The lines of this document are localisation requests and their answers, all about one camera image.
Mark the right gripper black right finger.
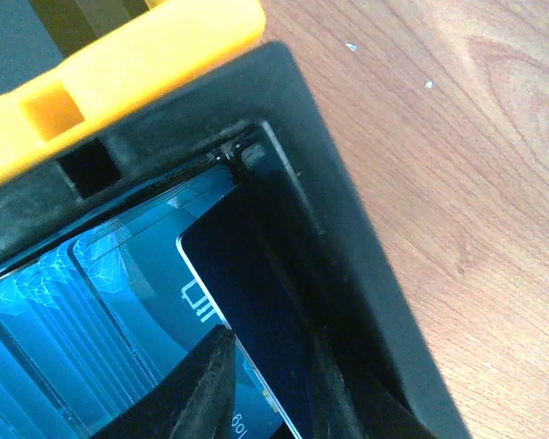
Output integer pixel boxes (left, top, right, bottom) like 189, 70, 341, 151
309, 330, 435, 438

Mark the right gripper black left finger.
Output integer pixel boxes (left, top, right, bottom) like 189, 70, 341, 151
93, 325, 235, 438

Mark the blue credit card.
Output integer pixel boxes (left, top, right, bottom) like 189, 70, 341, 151
177, 186, 313, 438

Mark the black card bin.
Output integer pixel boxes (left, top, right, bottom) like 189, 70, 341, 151
0, 42, 468, 438

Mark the blue card stack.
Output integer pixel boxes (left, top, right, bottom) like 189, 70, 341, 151
0, 164, 239, 439

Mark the yellow middle card bin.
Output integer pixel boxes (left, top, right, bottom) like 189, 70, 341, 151
0, 1, 266, 186

